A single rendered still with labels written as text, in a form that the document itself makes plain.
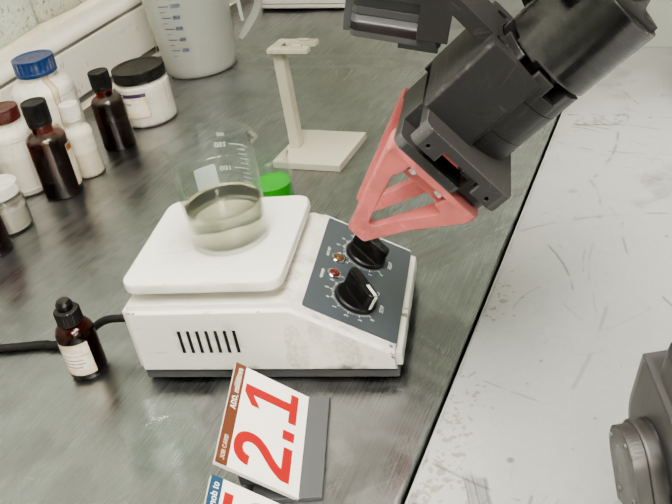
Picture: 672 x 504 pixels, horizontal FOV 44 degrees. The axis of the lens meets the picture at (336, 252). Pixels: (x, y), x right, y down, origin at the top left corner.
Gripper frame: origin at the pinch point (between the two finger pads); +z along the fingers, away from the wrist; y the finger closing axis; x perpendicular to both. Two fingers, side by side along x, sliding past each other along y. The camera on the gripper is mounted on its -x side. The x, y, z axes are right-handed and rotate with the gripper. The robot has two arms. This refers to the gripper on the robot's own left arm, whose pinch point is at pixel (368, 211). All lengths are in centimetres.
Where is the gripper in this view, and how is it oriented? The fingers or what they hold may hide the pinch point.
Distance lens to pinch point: 53.6
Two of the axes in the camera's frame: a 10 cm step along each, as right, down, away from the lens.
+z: -6.5, 5.5, 5.2
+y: -1.7, 5.6, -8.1
